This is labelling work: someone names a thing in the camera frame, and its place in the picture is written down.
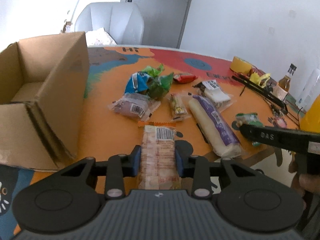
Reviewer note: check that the small green white packet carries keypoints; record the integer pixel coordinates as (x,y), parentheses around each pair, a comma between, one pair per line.
(250,117)

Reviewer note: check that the dotted white cushion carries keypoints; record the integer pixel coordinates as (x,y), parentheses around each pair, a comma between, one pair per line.
(100,38)

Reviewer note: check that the clear plastic bottle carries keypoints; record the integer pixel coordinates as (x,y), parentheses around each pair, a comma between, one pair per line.
(310,87)

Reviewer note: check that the dark green snack packet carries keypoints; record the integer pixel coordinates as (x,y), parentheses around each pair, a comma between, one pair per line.
(160,87)

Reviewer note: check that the small clear yellow candy packet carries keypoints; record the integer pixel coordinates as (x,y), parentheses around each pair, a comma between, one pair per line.
(177,106)

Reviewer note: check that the light green snack packet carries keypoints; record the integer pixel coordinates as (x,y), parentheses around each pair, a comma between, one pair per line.
(152,70)

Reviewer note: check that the person's right hand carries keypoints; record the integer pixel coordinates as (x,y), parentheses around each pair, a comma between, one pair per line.
(308,186)

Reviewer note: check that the colourful printed table mat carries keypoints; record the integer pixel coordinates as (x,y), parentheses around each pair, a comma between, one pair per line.
(105,135)

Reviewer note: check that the brown cardboard box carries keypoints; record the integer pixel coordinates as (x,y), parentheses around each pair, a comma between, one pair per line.
(62,80)

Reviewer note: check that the clear packet with purple bun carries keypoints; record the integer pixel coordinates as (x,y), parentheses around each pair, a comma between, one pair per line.
(132,106)

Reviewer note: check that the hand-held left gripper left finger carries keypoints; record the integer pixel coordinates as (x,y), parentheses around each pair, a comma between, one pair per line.
(137,155)

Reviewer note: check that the black metal bars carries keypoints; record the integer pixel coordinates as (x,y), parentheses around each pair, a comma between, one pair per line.
(260,90)

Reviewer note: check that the yellow ribbon bundle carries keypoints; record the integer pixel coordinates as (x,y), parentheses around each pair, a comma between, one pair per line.
(260,78)

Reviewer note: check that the orange striped biscuit packet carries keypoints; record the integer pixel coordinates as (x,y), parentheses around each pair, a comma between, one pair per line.
(157,152)

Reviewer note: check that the grey armchair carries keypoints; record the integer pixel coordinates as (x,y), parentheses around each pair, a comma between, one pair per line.
(112,20)

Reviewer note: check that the long white purple roll packet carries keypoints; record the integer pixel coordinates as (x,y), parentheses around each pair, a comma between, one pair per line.
(212,120)

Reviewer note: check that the yellow tape roll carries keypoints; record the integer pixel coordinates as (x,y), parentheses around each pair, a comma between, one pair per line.
(240,66)

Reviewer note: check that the yellow orange bottle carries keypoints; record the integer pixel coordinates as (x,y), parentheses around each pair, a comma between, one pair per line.
(312,115)

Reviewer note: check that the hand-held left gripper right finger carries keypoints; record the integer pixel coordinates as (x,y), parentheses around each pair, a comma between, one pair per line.
(178,160)

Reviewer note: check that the blue snack packet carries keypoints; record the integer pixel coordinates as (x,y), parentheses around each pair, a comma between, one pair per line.
(138,82)

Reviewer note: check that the glass bottle amber liquid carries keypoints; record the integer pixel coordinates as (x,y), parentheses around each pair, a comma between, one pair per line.
(283,86)

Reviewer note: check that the white cake packet black label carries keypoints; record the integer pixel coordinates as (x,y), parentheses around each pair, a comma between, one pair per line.
(215,95)

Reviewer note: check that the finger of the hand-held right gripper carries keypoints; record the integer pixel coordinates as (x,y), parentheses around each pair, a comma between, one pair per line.
(260,135)

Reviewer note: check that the grey door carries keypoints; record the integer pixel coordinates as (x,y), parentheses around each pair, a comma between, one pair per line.
(162,10)

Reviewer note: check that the red snack packet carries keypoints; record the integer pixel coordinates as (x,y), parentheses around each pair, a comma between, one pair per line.
(183,78)

